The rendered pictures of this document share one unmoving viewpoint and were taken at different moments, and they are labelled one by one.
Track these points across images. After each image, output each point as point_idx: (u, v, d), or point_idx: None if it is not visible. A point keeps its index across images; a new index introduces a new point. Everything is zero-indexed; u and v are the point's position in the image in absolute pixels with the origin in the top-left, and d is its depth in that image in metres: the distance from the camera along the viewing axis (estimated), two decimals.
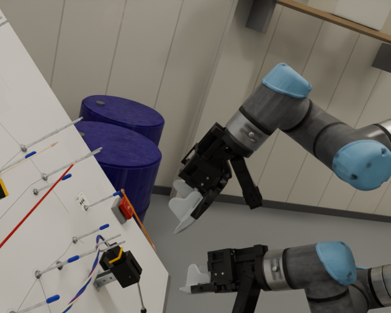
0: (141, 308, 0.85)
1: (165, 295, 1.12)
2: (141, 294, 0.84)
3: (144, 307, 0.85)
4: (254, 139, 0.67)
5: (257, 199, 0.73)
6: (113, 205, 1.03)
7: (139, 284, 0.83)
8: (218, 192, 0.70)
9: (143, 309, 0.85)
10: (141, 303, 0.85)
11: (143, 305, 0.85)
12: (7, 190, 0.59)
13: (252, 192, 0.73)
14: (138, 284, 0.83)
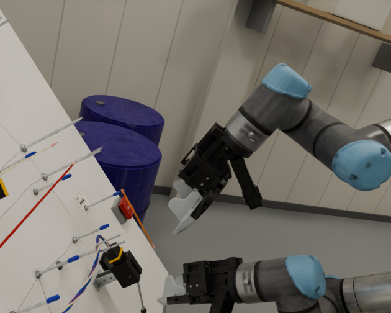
0: (141, 308, 0.85)
1: None
2: (141, 294, 0.84)
3: (144, 307, 0.85)
4: (254, 139, 0.67)
5: (257, 199, 0.73)
6: (113, 205, 1.03)
7: (139, 284, 0.83)
8: (218, 192, 0.70)
9: (143, 309, 0.85)
10: (141, 303, 0.85)
11: (143, 305, 0.85)
12: (7, 190, 0.59)
13: (252, 192, 0.73)
14: (138, 284, 0.83)
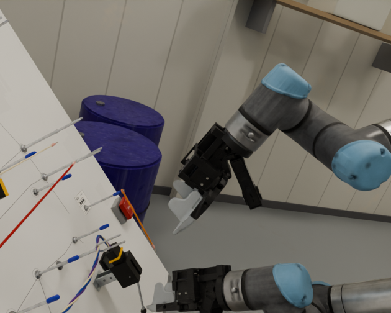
0: (141, 308, 0.85)
1: None
2: (141, 294, 0.84)
3: (144, 307, 0.85)
4: (253, 140, 0.67)
5: (257, 199, 0.73)
6: (113, 205, 1.03)
7: (139, 284, 0.83)
8: (218, 192, 0.70)
9: (143, 309, 0.85)
10: (141, 303, 0.85)
11: (143, 305, 0.85)
12: (7, 190, 0.59)
13: (251, 192, 0.73)
14: (138, 284, 0.83)
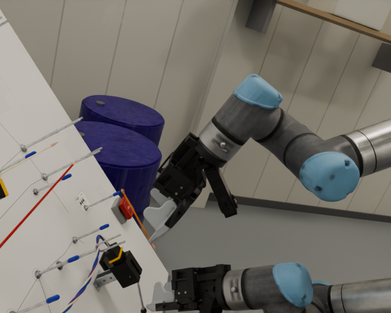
0: (141, 308, 0.85)
1: None
2: (141, 294, 0.84)
3: (144, 307, 0.85)
4: (226, 149, 0.68)
5: (232, 208, 0.74)
6: (113, 205, 1.03)
7: (139, 284, 0.83)
8: (192, 202, 0.71)
9: (143, 309, 0.85)
10: (141, 303, 0.85)
11: (143, 305, 0.85)
12: (7, 190, 0.59)
13: (226, 201, 0.73)
14: (138, 284, 0.83)
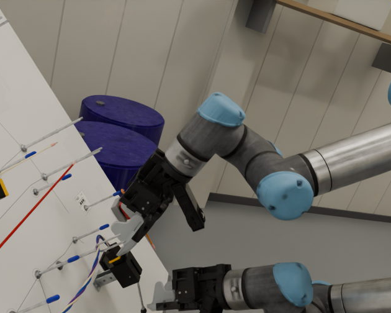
0: (141, 308, 0.85)
1: None
2: (141, 294, 0.84)
3: (144, 307, 0.85)
4: (190, 166, 0.69)
5: (198, 222, 0.75)
6: (113, 205, 1.03)
7: (139, 284, 0.83)
8: (158, 217, 0.72)
9: (143, 309, 0.85)
10: (141, 303, 0.85)
11: (143, 305, 0.85)
12: (7, 190, 0.59)
13: (193, 215, 0.75)
14: (138, 284, 0.83)
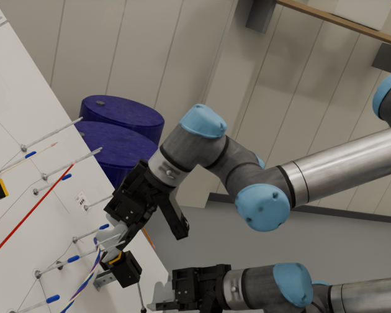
0: (141, 308, 0.85)
1: None
2: (141, 294, 0.84)
3: (144, 307, 0.85)
4: (172, 176, 0.70)
5: (182, 231, 0.76)
6: None
7: (139, 284, 0.83)
8: (141, 226, 0.73)
9: (143, 309, 0.85)
10: (141, 303, 0.85)
11: (143, 305, 0.85)
12: (7, 190, 0.59)
13: (177, 225, 0.76)
14: (138, 284, 0.83)
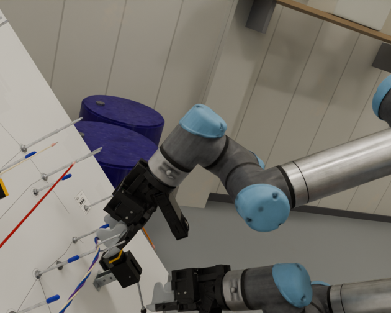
0: (141, 308, 0.85)
1: None
2: (141, 294, 0.84)
3: (144, 307, 0.85)
4: (172, 176, 0.70)
5: (182, 231, 0.76)
6: None
7: (139, 284, 0.83)
8: (139, 228, 0.73)
9: (143, 309, 0.85)
10: (141, 303, 0.85)
11: (143, 305, 0.85)
12: (7, 190, 0.59)
13: (176, 225, 0.76)
14: (138, 284, 0.83)
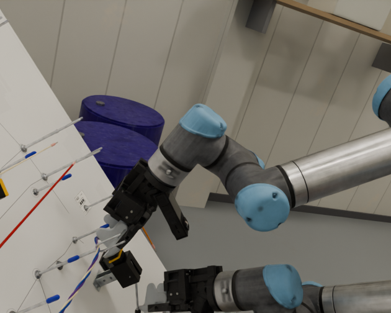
0: (136, 308, 0.85)
1: None
2: (138, 294, 0.84)
3: (139, 308, 0.85)
4: (172, 176, 0.70)
5: (182, 231, 0.76)
6: None
7: (137, 284, 0.83)
8: (139, 228, 0.73)
9: (137, 310, 0.85)
10: (136, 304, 0.85)
11: (138, 306, 0.85)
12: (7, 190, 0.59)
13: (176, 224, 0.76)
14: (136, 285, 0.83)
